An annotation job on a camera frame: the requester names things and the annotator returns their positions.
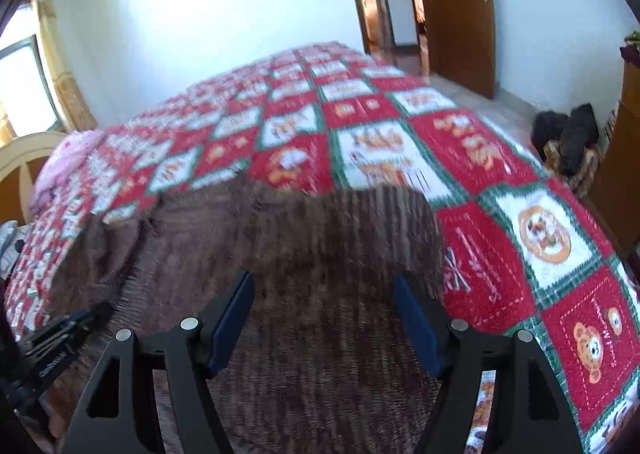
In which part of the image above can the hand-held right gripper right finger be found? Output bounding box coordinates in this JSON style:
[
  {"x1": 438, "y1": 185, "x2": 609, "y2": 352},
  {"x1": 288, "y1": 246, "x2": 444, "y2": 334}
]
[{"x1": 392, "y1": 273, "x2": 583, "y2": 454}]

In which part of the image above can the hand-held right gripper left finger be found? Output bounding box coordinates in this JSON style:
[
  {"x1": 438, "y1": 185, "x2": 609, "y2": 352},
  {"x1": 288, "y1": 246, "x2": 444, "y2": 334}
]
[{"x1": 62, "y1": 270, "x2": 257, "y2": 454}]

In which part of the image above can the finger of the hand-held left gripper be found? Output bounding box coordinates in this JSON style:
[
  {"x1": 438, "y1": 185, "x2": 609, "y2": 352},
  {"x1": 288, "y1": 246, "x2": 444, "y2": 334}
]
[{"x1": 17, "y1": 301, "x2": 115, "y2": 375}]

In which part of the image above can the brown fuzzy garment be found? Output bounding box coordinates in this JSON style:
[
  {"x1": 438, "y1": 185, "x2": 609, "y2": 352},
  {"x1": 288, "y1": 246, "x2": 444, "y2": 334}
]
[{"x1": 47, "y1": 179, "x2": 446, "y2": 454}]

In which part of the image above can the white grey cloth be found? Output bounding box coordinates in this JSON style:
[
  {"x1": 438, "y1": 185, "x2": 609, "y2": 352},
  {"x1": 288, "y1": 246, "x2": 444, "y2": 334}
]
[{"x1": 0, "y1": 219, "x2": 32, "y2": 282}]

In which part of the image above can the red patchwork printed blanket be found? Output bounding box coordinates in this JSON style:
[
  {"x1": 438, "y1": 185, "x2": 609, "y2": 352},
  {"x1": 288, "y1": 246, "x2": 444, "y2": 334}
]
[{"x1": 2, "y1": 40, "x2": 640, "y2": 454}]

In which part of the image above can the wooden headboard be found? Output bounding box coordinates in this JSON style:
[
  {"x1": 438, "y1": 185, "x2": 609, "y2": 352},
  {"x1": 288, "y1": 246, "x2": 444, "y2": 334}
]
[{"x1": 0, "y1": 131, "x2": 68, "y2": 230}]

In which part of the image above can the pink pillow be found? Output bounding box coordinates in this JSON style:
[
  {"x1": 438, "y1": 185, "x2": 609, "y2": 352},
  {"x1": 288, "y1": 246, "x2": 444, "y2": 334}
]
[{"x1": 29, "y1": 129, "x2": 106, "y2": 215}]

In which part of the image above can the window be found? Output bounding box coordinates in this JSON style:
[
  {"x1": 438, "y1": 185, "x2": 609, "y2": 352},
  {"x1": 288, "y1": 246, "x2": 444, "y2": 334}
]
[{"x1": 0, "y1": 4, "x2": 66, "y2": 140}]

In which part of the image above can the yellow curtain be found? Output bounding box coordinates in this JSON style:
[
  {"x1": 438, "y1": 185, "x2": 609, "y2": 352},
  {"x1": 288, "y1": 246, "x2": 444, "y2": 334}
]
[{"x1": 30, "y1": 0, "x2": 99, "y2": 131}]

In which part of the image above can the wooden cabinet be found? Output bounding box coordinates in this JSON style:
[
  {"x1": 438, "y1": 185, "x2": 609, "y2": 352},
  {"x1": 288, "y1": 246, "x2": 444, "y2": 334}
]
[{"x1": 587, "y1": 48, "x2": 640, "y2": 255}]

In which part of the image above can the brown wooden door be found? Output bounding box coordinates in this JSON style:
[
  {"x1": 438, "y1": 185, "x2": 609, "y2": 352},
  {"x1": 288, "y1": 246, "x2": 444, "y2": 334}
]
[{"x1": 407, "y1": 0, "x2": 497, "y2": 100}]

